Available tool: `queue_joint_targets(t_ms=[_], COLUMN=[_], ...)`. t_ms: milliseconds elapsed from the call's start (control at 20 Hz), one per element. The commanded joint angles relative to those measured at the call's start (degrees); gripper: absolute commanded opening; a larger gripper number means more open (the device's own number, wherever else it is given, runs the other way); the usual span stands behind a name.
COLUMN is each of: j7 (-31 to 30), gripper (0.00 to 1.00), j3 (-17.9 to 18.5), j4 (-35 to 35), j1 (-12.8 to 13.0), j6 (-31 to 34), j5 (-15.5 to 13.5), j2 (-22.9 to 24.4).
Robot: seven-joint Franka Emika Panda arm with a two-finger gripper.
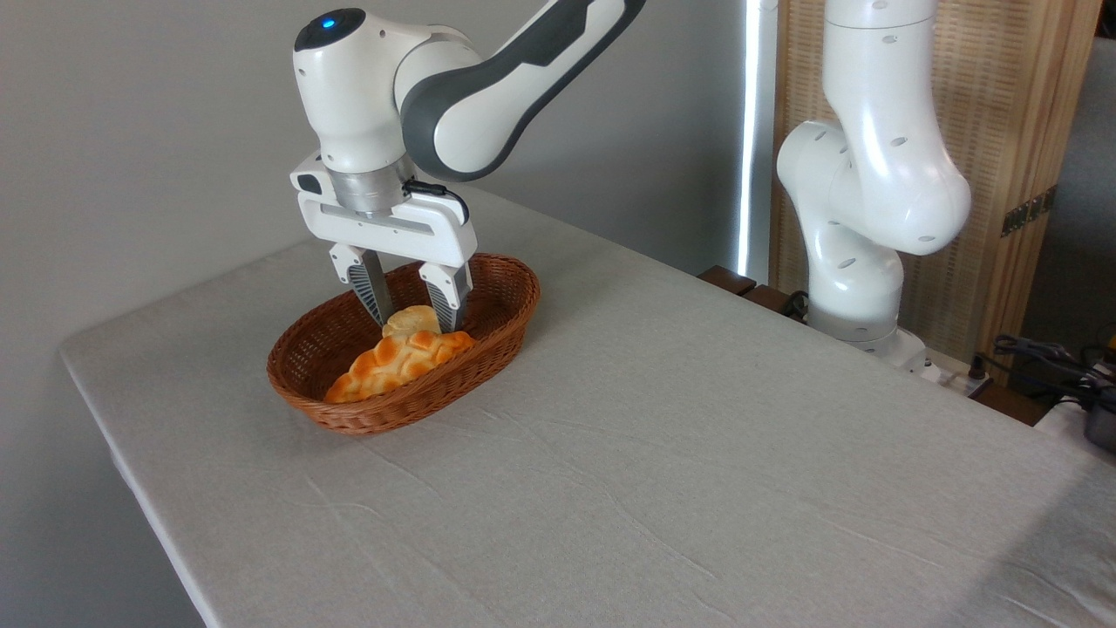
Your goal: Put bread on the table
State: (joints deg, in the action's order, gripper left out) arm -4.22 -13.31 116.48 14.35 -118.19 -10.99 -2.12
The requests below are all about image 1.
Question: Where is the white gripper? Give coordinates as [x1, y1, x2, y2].
[289, 150, 479, 335]

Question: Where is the pale round bread roll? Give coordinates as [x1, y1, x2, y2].
[382, 304, 443, 341]

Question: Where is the orange braided bread loaf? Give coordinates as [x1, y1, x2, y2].
[324, 329, 479, 405]

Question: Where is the brown wicker oval basket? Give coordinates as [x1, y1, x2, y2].
[267, 253, 541, 435]

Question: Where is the grey tablecloth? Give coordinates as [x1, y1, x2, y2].
[59, 183, 1116, 628]

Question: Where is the dark brown wooden furniture edge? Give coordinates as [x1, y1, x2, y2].
[697, 265, 808, 324]

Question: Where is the bamboo folding screen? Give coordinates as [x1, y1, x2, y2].
[770, 0, 1104, 386]

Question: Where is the black screen hinge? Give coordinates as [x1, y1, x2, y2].
[1000, 184, 1058, 238]

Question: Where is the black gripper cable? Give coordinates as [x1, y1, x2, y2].
[402, 177, 471, 225]

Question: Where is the black cable bundle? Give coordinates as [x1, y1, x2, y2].
[992, 333, 1116, 413]

